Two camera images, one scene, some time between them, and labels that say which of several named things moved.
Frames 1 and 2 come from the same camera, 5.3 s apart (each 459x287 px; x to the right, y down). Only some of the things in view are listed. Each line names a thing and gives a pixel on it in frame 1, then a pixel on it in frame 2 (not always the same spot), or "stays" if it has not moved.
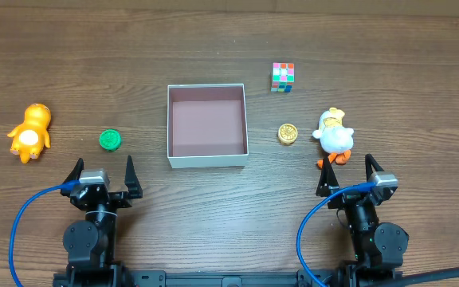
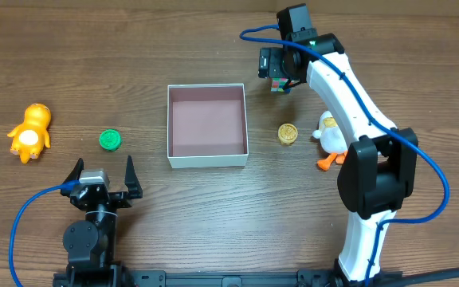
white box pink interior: (206, 125) stays
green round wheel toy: (110, 139) stays
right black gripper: (351, 198) → (279, 78)
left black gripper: (104, 195) stays
